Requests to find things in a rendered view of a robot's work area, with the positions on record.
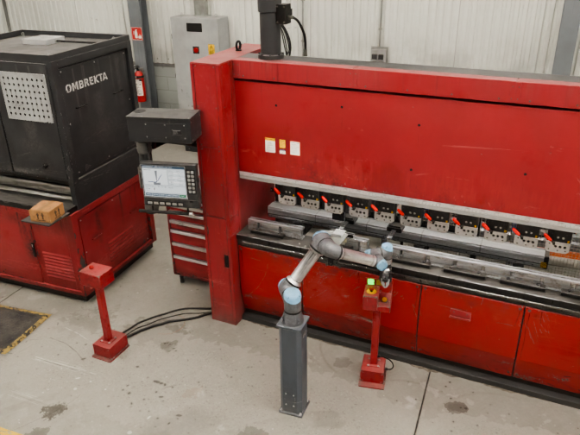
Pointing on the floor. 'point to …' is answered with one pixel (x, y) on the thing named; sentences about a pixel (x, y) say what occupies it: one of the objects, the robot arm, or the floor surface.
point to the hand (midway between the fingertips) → (385, 286)
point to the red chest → (188, 243)
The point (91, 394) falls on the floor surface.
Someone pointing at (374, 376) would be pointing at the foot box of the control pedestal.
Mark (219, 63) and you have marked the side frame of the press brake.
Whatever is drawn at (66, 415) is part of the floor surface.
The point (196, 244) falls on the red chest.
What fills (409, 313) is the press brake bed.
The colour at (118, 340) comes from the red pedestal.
